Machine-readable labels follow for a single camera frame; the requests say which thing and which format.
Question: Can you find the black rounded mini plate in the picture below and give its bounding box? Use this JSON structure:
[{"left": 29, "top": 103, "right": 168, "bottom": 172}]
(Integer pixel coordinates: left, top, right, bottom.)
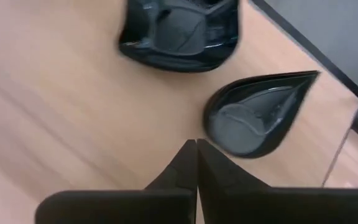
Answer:
[{"left": 117, "top": 0, "right": 241, "bottom": 73}]

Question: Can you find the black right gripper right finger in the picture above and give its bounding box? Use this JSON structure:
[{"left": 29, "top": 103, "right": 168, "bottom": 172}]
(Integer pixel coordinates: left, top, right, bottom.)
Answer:
[{"left": 196, "top": 138, "right": 358, "bottom": 224}]

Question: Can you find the black teardrop mini plate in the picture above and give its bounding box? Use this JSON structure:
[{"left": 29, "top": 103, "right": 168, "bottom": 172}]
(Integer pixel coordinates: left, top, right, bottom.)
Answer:
[{"left": 201, "top": 70, "right": 321, "bottom": 159}]

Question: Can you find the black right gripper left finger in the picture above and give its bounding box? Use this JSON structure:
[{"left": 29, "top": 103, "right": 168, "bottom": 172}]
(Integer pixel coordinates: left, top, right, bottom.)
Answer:
[{"left": 35, "top": 139, "right": 198, "bottom": 224}]

